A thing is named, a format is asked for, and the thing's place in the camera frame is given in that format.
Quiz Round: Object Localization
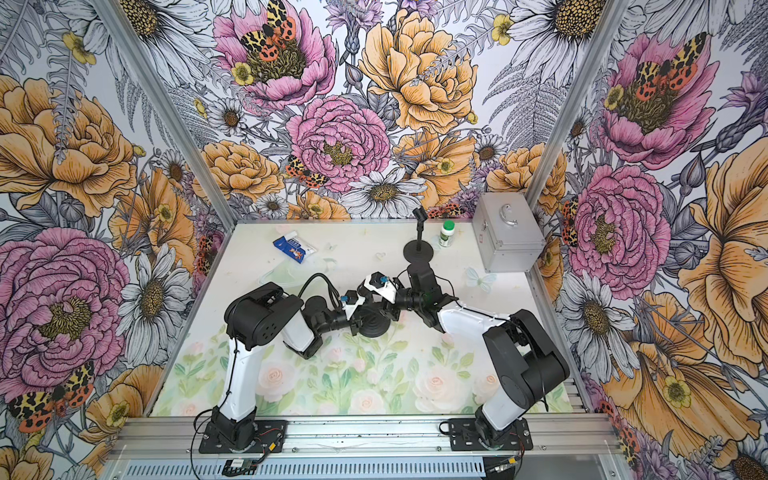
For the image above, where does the black round stand base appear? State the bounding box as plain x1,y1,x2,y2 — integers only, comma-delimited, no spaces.
403,239,434,264

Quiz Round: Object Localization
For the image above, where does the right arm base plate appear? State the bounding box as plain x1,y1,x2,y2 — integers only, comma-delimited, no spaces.
438,418,533,452

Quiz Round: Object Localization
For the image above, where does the aluminium front rail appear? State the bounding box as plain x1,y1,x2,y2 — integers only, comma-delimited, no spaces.
108,413,620,460

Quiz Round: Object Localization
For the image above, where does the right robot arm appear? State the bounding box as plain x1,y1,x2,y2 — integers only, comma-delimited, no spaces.
358,263,570,449

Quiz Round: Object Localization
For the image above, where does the white green-capped pill bottle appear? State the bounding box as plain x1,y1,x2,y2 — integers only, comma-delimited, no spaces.
439,220,456,248

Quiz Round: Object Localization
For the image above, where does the silver first aid case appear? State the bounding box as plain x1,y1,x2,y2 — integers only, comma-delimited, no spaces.
472,192,546,273

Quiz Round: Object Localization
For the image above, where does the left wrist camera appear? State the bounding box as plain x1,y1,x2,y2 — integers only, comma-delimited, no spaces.
340,290,367,322

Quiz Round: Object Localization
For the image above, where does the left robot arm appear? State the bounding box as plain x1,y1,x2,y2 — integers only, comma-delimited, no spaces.
199,282,392,454

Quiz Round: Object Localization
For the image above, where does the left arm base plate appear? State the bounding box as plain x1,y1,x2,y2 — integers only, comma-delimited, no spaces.
198,419,288,454

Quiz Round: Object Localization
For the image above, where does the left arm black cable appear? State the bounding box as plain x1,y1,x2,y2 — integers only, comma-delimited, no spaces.
298,273,344,313

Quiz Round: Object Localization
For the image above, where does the white vented cable duct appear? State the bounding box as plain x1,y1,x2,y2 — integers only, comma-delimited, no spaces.
113,457,486,479

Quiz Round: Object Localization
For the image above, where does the blue gauze bandage packet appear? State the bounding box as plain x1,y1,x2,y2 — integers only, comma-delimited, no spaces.
273,231,317,264

